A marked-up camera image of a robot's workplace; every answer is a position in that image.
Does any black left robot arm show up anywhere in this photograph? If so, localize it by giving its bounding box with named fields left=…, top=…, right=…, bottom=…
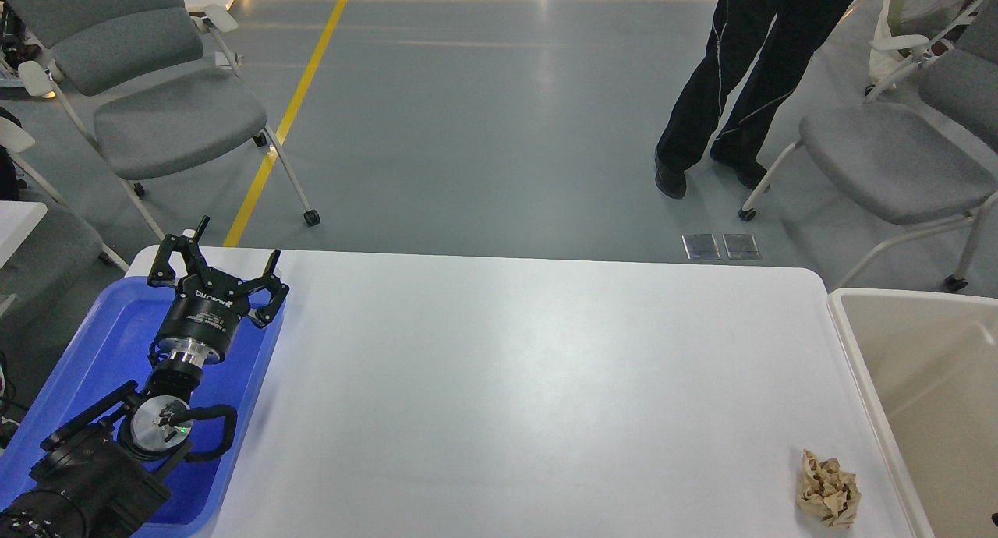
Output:
left=2, top=221, right=289, bottom=537

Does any blue plastic tray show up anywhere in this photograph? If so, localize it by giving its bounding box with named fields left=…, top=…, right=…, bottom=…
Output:
left=1, top=278, right=284, bottom=537

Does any grey chair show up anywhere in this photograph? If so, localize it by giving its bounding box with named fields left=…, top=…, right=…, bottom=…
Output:
left=1, top=109, right=127, bottom=328
left=784, top=0, right=997, bottom=292
left=4, top=0, right=304, bottom=237

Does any metal floor plate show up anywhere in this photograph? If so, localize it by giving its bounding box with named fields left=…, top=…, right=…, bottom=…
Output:
left=681, top=233, right=721, bottom=261
left=721, top=233, right=762, bottom=260

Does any crumpled brown paper ball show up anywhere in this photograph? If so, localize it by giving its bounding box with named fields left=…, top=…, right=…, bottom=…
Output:
left=795, top=449, right=862, bottom=529

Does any person with striped trousers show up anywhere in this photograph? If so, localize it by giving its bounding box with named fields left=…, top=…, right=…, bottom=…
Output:
left=653, top=0, right=853, bottom=198

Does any left metal floor plate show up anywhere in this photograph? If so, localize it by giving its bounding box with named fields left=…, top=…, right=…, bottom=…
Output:
left=681, top=233, right=721, bottom=261

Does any beige plastic bin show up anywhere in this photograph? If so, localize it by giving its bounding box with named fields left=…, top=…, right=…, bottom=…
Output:
left=828, top=288, right=997, bottom=537

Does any right metal floor plate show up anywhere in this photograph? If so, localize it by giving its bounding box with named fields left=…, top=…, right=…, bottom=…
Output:
left=721, top=233, right=762, bottom=260

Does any grey chair right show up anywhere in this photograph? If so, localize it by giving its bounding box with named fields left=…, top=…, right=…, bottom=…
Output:
left=784, top=0, right=997, bottom=292

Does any grey chair far left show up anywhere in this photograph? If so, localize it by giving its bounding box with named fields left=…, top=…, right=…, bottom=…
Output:
left=1, top=109, right=127, bottom=328

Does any white chair far right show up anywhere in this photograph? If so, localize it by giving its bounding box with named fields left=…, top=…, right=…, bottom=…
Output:
left=844, top=0, right=987, bottom=102

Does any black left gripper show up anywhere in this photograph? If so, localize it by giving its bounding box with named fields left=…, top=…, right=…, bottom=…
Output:
left=147, top=216, right=290, bottom=364

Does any white table at left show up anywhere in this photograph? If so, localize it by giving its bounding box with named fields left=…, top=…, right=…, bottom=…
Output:
left=1, top=200, right=48, bottom=267

